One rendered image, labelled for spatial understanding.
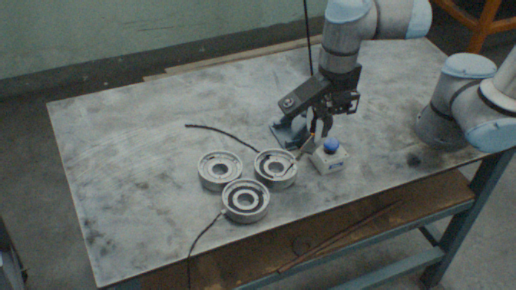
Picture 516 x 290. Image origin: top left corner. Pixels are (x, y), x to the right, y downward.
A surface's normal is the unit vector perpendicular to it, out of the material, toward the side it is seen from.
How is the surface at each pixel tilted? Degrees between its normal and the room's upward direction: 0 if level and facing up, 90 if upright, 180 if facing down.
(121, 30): 90
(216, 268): 0
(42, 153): 0
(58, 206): 0
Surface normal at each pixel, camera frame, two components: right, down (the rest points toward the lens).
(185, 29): 0.42, 0.66
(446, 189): 0.06, -0.71
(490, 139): 0.10, 0.79
